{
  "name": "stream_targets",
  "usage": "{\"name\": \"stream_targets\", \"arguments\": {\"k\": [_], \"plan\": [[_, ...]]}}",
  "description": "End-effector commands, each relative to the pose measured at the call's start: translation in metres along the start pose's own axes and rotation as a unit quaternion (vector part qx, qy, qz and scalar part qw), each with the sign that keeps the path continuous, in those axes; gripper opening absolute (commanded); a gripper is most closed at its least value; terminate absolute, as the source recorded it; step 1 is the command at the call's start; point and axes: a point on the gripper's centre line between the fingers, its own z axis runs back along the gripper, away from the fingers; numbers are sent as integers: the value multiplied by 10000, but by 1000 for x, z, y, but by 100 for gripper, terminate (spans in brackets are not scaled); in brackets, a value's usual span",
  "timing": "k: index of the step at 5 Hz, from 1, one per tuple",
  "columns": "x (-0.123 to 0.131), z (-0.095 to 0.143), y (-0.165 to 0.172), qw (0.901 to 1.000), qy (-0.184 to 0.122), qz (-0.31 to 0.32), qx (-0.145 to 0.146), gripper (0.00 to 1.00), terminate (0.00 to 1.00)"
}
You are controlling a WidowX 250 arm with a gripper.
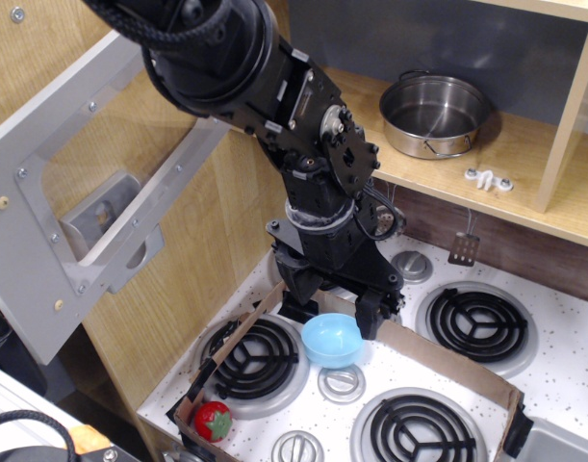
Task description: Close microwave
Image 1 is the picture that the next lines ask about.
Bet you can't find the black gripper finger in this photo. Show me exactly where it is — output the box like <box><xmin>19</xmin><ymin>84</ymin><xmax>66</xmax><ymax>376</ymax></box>
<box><xmin>355</xmin><ymin>291</ymin><xmax>385</xmax><ymax>340</ymax></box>
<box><xmin>277</xmin><ymin>263</ymin><xmax>323</xmax><ymax>323</ymax></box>

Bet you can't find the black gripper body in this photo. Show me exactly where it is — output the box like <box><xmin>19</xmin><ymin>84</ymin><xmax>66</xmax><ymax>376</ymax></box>
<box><xmin>267</xmin><ymin>219</ymin><xmax>404</xmax><ymax>318</ymax></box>

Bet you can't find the grey microwave door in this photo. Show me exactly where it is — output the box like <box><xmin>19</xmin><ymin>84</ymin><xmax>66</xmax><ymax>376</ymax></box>
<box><xmin>0</xmin><ymin>33</ymin><xmax>228</xmax><ymax>364</ymax></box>

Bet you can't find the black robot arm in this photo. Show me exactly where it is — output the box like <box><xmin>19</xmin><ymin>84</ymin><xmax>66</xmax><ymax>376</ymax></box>
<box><xmin>89</xmin><ymin>1</ymin><xmax>403</xmax><ymax>340</ymax></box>

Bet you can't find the light blue plastic bowl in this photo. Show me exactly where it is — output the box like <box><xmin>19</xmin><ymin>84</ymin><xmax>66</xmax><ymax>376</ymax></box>
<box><xmin>301</xmin><ymin>313</ymin><xmax>365</xmax><ymax>369</ymax></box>

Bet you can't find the hanging toy skimmer ladle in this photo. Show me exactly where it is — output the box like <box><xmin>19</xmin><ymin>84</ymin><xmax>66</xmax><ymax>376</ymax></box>
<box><xmin>374</xmin><ymin>178</ymin><xmax>407</xmax><ymax>236</ymax></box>

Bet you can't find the grey stove knob back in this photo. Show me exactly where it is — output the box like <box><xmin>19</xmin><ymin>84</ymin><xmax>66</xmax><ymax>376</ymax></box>
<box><xmin>392</xmin><ymin>250</ymin><xmax>433</xmax><ymax>284</ymax></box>

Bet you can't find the grey stove knob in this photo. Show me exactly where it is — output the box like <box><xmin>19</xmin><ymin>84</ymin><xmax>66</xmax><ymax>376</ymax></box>
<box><xmin>392</xmin><ymin>250</ymin><xmax>433</xmax><ymax>284</ymax></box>
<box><xmin>318</xmin><ymin>365</ymin><xmax>366</xmax><ymax>404</ymax></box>
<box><xmin>271</xmin><ymin>430</ymin><xmax>324</xmax><ymax>462</ymax></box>

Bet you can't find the brown cardboard barrier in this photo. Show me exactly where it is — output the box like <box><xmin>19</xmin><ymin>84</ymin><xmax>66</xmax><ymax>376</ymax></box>
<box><xmin>163</xmin><ymin>280</ymin><xmax>528</xmax><ymax>461</ymax></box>

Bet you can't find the front left black burner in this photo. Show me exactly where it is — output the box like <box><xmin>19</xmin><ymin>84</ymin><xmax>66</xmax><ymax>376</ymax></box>
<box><xmin>203</xmin><ymin>315</ymin><xmax>310</xmax><ymax>421</ymax></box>

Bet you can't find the black burner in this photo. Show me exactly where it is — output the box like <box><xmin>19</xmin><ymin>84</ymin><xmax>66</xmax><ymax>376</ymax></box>
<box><xmin>349</xmin><ymin>387</ymin><xmax>489</xmax><ymax>462</ymax></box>
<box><xmin>203</xmin><ymin>315</ymin><xmax>310</xmax><ymax>421</ymax></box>
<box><xmin>415</xmin><ymin>281</ymin><xmax>539</xmax><ymax>378</ymax></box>

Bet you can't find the grey stove knob centre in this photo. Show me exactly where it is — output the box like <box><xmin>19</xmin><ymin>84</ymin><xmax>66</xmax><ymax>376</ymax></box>
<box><xmin>318</xmin><ymin>365</ymin><xmax>366</xmax><ymax>404</ymax></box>

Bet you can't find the hanging toy spatula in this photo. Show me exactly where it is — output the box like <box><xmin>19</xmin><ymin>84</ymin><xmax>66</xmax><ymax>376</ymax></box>
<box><xmin>447</xmin><ymin>209</ymin><xmax>480</xmax><ymax>268</ymax></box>

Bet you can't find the back right black burner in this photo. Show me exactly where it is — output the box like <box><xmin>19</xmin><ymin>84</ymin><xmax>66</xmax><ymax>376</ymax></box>
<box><xmin>415</xmin><ymin>281</ymin><xmax>539</xmax><ymax>378</ymax></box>

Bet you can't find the front right black burner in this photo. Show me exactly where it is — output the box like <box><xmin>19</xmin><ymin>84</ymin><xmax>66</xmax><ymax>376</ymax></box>
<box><xmin>349</xmin><ymin>387</ymin><xmax>489</xmax><ymax>462</ymax></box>

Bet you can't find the grey stove knob front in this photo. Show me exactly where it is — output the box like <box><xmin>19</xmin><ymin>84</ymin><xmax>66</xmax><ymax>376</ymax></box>
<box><xmin>271</xmin><ymin>430</ymin><xmax>324</xmax><ymax>462</ymax></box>

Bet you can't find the red toy strawberry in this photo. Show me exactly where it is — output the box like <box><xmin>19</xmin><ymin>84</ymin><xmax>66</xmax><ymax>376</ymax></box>
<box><xmin>193</xmin><ymin>401</ymin><xmax>233</xmax><ymax>443</ymax></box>

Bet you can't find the white door latch clip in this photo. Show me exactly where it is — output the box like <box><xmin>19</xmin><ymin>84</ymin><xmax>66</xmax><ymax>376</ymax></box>
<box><xmin>464</xmin><ymin>168</ymin><xmax>514</xmax><ymax>193</ymax></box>

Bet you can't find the stainless steel pot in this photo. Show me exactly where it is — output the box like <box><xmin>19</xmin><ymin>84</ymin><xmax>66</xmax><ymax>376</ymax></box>
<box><xmin>379</xmin><ymin>71</ymin><xmax>491</xmax><ymax>160</ymax></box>

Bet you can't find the grey sink basin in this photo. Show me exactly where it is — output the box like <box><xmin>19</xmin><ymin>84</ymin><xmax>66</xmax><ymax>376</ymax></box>
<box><xmin>499</xmin><ymin>418</ymin><xmax>588</xmax><ymax>462</ymax></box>

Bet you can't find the grey wall phone holder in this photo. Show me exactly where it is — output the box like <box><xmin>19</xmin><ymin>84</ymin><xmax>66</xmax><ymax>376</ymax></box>
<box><xmin>60</xmin><ymin>170</ymin><xmax>141</xmax><ymax>261</ymax></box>

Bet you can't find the black braided cable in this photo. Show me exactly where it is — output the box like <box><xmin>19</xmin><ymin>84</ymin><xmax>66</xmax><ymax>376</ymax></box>
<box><xmin>0</xmin><ymin>409</ymin><xmax>78</xmax><ymax>462</ymax></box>

